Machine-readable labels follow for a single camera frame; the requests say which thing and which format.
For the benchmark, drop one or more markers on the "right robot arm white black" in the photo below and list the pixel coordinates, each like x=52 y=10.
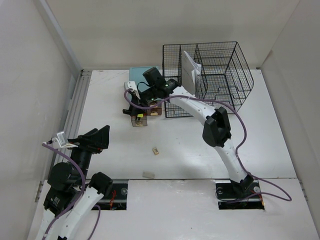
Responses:
x=215 y=121

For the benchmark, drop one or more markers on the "aluminium rail frame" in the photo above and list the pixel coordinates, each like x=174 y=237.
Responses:
x=76 y=105

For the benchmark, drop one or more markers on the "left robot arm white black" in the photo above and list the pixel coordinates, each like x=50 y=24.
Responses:
x=70 y=198

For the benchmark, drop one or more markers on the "teal mini drawer chest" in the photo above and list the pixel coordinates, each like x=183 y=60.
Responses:
x=136 y=74

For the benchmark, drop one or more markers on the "small tan eraser block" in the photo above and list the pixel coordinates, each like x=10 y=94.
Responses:
x=155 y=151

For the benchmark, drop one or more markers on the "white spiral notebook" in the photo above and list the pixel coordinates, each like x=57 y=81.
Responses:
x=190 y=73

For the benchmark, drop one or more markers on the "black wire mesh organizer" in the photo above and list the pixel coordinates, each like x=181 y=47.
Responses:
x=224 y=76

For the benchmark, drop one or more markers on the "grey eraser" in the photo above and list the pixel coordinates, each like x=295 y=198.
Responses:
x=148 y=175

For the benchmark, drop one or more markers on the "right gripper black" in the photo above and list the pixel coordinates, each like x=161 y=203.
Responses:
x=136 y=110

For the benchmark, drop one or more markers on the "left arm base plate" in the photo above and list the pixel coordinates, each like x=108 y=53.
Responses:
x=117 y=199

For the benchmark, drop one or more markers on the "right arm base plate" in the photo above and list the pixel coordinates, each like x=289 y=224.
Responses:
x=228 y=199

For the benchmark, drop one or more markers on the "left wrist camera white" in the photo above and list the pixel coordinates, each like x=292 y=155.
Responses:
x=60 y=141

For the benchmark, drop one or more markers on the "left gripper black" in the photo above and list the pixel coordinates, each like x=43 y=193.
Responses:
x=101 y=138

